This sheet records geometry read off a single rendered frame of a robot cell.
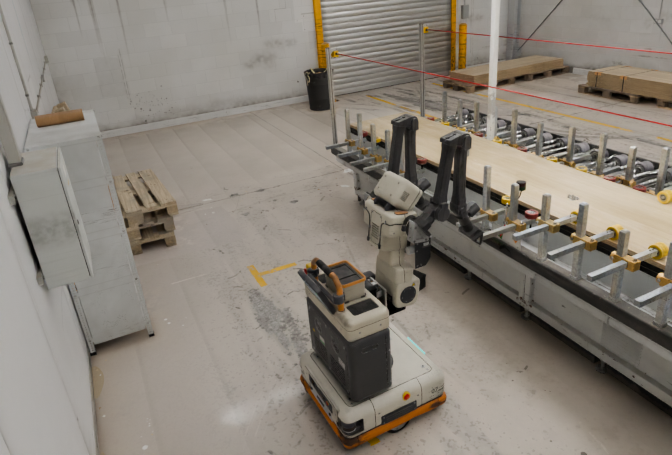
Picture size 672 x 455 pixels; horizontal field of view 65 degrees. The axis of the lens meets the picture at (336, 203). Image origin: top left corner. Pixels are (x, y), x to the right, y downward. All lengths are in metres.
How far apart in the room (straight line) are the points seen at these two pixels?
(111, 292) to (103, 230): 0.47
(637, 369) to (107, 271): 3.38
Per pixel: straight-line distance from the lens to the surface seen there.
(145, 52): 10.06
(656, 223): 3.59
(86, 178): 3.74
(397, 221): 2.69
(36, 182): 2.80
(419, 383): 3.13
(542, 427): 3.37
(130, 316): 4.19
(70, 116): 4.17
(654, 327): 3.03
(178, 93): 10.23
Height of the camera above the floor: 2.39
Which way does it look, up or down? 24 degrees down
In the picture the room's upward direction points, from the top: 5 degrees counter-clockwise
